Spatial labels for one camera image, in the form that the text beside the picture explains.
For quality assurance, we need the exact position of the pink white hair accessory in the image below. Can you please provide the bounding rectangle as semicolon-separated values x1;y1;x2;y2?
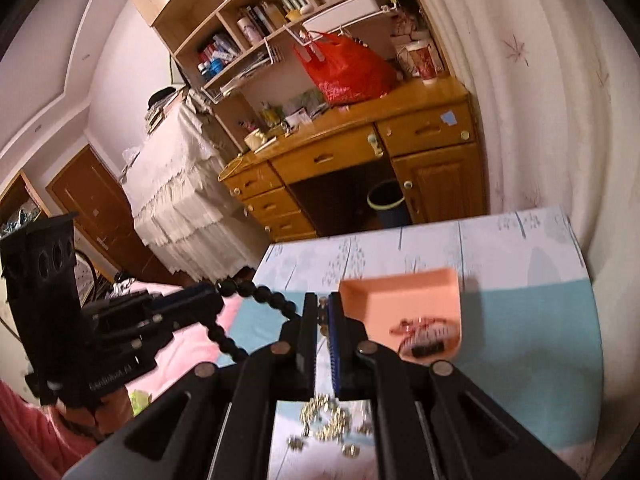
400;324;459;356

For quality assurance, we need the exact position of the black beaded necklace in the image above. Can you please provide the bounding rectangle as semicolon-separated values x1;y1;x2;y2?
212;277;303;364

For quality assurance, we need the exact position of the white wire rack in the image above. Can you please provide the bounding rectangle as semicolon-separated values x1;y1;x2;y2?
201;40;281;103

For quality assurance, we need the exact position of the red bracelet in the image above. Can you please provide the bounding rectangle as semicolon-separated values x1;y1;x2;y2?
391;317;451;341

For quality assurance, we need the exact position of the black hair clip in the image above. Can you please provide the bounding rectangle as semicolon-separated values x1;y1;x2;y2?
409;342;447;359

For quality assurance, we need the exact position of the white patterned curtain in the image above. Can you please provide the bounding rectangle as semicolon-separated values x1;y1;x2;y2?
400;0;640;461

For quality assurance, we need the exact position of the red plastic bag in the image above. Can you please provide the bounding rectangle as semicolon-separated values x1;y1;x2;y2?
293;31;399;107

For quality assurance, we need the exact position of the gold chain necklace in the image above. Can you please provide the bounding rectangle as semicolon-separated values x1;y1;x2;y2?
299;394;352;442

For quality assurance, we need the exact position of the red white paper cup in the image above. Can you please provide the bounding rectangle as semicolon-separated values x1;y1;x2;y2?
404;40;442;84

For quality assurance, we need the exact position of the black hat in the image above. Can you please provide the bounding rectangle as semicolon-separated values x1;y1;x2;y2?
148;87;182;107

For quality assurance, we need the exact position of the blue white printed tablecloth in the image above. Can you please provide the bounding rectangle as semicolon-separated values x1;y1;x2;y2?
250;205;602;480

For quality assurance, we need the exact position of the glass door cabinet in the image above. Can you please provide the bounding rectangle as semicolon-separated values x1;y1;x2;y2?
0;170;51;241

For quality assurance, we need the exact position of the pink blanket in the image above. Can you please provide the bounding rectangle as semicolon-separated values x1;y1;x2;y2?
80;280;262;411

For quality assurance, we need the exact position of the brown wooden door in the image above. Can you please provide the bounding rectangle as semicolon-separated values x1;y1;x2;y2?
46;145;172;282

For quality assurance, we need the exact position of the white storage box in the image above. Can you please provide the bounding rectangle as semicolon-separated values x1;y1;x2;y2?
302;0;401;37

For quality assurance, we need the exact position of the white lace cloth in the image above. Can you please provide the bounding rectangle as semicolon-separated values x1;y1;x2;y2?
120;92;269;282

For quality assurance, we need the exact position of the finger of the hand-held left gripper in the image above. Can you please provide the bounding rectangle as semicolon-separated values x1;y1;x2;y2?
92;322;177;376
82;282;225;333

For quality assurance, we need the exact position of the person's left forearm pink sleeve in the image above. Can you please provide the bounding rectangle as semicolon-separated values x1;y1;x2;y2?
0;379;103;480

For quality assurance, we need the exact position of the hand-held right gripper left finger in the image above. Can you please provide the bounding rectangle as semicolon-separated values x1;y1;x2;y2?
60;293;318;480

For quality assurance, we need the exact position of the dark blue trash bin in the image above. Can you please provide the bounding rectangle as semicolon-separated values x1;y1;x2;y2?
366;180;407;227

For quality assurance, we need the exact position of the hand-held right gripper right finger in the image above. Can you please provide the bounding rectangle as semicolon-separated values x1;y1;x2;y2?
328;292;582;480

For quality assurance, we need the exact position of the wooden desk with drawers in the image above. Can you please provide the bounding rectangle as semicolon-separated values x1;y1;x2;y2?
217;76;489;242

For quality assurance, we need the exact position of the salmon pink tray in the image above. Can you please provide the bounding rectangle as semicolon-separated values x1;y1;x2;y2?
338;268;463;364

